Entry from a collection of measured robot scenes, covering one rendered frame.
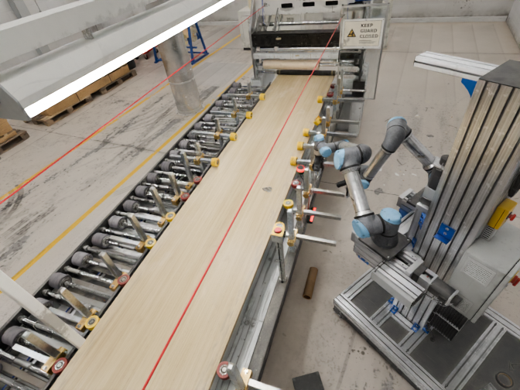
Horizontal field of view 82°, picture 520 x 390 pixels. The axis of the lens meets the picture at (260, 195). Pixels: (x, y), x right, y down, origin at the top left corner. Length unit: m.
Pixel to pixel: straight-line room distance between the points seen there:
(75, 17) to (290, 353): 2.48
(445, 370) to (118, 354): 2.08
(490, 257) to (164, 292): 1.82
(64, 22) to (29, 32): 0.10
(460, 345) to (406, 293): 0.90
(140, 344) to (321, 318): 1.52
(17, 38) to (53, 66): 0.08
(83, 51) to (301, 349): 2.43
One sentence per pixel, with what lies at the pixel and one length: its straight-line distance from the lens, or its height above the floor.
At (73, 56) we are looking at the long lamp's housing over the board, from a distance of 0.92.
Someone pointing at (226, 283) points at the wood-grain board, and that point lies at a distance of 1.99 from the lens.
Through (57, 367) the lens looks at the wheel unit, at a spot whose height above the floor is 0.90.
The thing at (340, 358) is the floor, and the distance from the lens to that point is 2.72.
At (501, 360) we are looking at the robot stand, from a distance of 2.82.
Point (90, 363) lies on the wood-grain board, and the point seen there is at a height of 0.90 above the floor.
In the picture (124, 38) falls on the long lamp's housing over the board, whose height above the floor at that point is 2.36.
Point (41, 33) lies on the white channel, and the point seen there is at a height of 2.43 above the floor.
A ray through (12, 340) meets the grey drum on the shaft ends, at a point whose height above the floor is 0.85.
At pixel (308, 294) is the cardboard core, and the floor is 0.08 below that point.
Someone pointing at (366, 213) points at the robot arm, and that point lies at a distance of 1.79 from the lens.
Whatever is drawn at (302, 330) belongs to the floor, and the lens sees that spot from 2.78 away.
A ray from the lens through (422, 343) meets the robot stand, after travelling 2.67.
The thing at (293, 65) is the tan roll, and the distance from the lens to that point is 4.54.
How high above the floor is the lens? 2.56
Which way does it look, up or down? 42 degrees down
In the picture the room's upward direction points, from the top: 9 degrees counter-clockwise
